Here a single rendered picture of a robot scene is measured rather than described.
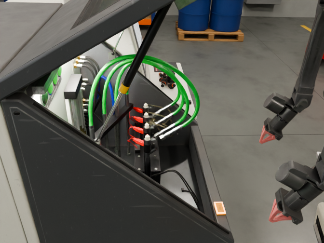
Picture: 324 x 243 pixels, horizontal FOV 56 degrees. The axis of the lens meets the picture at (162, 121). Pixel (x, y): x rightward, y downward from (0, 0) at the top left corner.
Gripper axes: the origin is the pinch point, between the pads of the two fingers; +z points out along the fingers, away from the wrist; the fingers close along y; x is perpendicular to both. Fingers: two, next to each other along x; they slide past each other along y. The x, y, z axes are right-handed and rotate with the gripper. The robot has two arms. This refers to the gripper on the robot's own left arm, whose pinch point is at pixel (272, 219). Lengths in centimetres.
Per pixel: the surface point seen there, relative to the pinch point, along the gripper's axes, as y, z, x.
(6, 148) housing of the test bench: 23, -2, -76
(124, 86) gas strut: 14, -26, -59
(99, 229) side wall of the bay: 18, 17, -47
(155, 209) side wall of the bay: 14.0, 3.9, -37.0
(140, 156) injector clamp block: -22, 21, -44
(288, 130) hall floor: -216, 65, 99
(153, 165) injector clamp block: -18.4, 18.8, -37.8
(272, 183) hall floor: -129, 75, 75
